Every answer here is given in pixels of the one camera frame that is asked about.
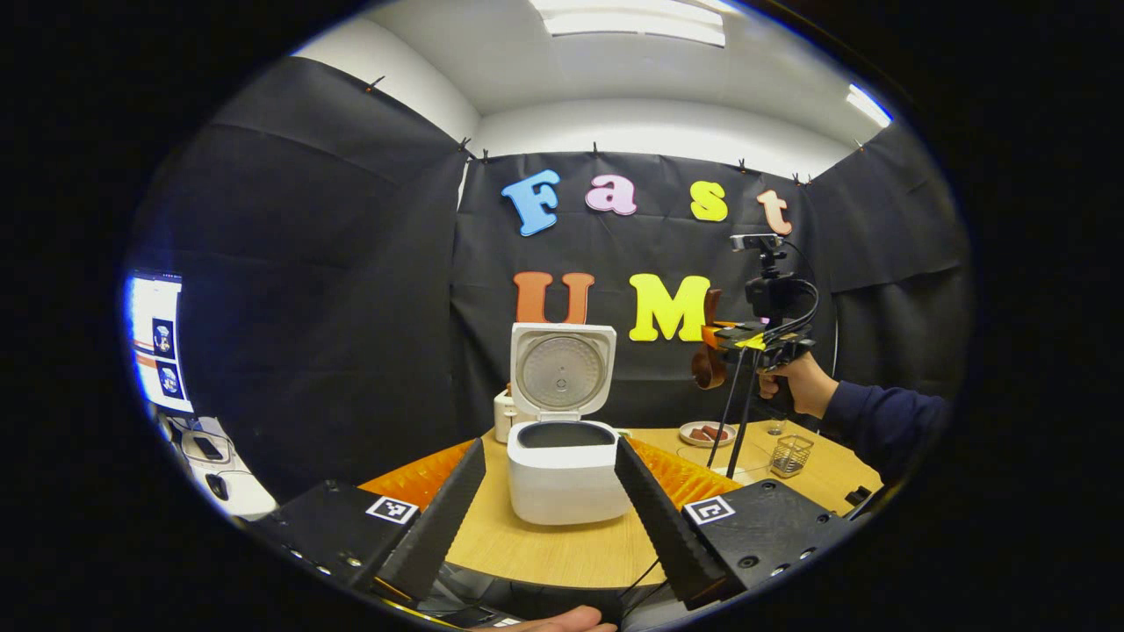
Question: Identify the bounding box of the computer monitor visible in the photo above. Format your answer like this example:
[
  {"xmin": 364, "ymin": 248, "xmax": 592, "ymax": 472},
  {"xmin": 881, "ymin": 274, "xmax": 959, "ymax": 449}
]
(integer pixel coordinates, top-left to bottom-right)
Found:
[{"xmin": 127, "ymin": 274, "xmax": 196, "ymax": 415}]

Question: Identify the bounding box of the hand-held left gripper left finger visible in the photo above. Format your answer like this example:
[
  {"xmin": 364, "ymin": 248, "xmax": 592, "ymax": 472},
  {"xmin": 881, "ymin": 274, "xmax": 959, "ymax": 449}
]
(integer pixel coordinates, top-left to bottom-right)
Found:
[{"xmin": 250, "ymin": 437, "xmax": 486, "ymax": 605}]

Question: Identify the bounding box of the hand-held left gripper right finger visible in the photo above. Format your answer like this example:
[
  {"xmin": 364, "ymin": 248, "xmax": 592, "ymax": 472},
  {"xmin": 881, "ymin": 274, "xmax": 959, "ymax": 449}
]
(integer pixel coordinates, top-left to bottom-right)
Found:
[{"xmin": 614, "ymin": 436, "xmax": 857, "ymax": 611}]

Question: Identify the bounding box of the metal wire chopstick holder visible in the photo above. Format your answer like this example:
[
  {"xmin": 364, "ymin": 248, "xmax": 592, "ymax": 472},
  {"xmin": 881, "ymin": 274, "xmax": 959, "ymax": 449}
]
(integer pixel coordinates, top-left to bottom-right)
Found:
[{"xmin": 771, "ymin": 434, "xmax": 815, "ymax": 478}]

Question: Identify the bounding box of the small ceiling light panel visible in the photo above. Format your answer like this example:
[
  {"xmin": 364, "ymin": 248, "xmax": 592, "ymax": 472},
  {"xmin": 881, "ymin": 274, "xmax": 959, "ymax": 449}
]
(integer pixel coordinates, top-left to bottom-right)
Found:
[{"xmin": 846, "ymin": 83, "xmax": 893, "ymax": 129}]

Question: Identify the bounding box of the white round plate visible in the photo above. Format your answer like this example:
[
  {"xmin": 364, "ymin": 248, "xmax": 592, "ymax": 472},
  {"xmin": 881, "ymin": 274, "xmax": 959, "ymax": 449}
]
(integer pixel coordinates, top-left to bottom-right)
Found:
[{"xmin": 679, "ymin": 421, "xmax": 737, "ymax": 449}]

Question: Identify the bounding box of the brown wooden spoon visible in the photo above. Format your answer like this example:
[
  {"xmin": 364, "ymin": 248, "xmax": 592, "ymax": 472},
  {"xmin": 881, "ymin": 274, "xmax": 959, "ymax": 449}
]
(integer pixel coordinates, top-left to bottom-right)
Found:
[{"xmin": 691, "ymin": 290, "xmax": 728, "ymax": 391}]

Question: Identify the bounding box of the white rice cooker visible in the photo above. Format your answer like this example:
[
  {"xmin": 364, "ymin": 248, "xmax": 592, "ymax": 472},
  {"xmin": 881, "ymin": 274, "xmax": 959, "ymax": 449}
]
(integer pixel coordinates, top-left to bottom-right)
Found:
[{"xmin": 507, "ymin": 322, "xmax": 633, "ymax": 526}]

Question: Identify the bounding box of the large ceiling light panel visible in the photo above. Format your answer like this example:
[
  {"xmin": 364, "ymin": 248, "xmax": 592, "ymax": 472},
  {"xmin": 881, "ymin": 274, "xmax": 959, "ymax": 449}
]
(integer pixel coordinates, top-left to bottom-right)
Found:
[{"xmin": 530, "ymin": 0, "xmax": 728, "ymax": 47}]

